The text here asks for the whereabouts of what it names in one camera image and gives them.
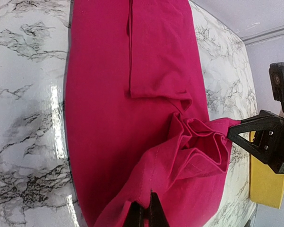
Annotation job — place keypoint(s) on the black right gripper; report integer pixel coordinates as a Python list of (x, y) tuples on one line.
[(263, 137)]

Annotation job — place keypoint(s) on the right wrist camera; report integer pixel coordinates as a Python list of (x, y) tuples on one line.
[(276, 73)]

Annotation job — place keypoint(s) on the right corner wall post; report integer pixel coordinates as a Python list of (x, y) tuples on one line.
[(263, 36)]

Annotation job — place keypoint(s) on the yellow laundry basket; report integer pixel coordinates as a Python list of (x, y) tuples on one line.
[(266, 187)]

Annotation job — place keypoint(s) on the pink garment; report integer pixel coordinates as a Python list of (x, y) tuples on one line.
[(136, 114)]

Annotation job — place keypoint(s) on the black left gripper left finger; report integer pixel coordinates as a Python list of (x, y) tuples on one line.
[(136, 216)]

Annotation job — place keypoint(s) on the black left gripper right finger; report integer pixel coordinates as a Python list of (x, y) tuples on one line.
[(156, 215)]

